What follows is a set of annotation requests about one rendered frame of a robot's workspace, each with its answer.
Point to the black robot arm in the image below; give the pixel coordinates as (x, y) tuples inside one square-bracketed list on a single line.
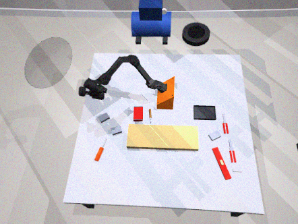
[(106, 77)]

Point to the orange-handled awl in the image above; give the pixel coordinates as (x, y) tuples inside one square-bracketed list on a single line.
[(99, 153)]

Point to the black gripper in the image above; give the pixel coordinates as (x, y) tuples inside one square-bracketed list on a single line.
[(82, 92)]

